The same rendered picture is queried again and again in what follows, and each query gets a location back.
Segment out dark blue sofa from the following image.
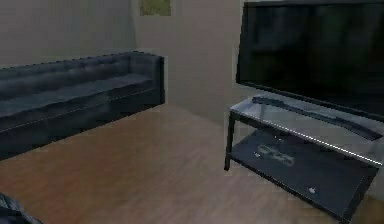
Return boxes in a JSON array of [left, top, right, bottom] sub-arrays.
[[0, 50, 166, 162]]

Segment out dark grey remote control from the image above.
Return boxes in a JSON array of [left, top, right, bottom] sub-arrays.
[[257, 143, 296, 167]]

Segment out black glass television stand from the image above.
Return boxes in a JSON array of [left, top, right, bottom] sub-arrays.
[[223, 94, 384, 224]]

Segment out black television set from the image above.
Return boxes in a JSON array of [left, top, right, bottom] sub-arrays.
[[235, 0, 384, 142]]

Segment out green framed wall picture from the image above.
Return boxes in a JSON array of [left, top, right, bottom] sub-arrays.
[[139, 0, 173, 17]]

